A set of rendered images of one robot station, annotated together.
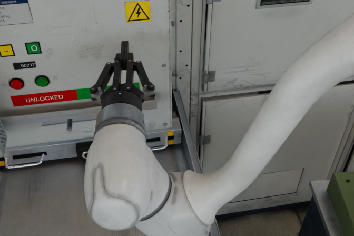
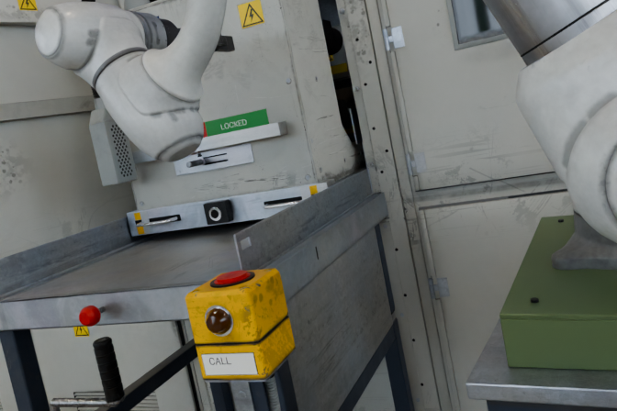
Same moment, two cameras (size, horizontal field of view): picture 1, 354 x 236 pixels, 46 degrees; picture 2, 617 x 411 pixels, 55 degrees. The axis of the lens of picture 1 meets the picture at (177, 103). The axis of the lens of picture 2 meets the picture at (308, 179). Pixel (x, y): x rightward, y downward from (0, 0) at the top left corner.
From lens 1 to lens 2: 1.00 m
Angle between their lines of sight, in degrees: 47
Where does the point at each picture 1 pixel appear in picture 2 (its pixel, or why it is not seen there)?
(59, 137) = (194, 195)
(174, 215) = (123, 69)
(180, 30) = (367, 97)
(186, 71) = (387, 161)
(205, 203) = (158, 57)
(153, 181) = (104, 22)
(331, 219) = not seen: hidden behind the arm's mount
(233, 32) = (433, 89)
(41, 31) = not seen: hidden behind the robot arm
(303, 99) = not seen: outside the picture
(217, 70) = (427, 152)
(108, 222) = (41, 39)
